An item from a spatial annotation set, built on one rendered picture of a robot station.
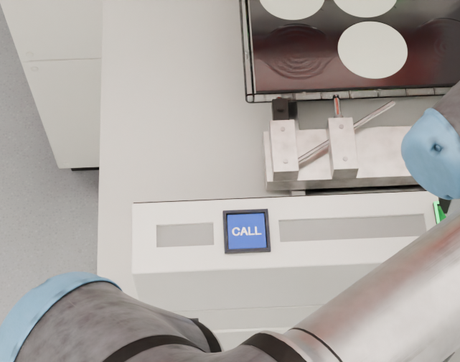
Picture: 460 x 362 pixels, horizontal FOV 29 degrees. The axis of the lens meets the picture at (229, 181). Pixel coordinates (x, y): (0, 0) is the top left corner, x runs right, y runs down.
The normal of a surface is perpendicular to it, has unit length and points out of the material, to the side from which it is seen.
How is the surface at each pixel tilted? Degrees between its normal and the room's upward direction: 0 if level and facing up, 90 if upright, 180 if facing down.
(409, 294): 12
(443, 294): 17
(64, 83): 90
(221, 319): 90
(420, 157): 90
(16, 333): 40
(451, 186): 90
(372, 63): 0
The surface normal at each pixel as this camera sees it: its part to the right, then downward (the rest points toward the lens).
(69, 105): 0.04, 0.89
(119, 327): -0.02, -0.93
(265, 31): 0.00, -0.46
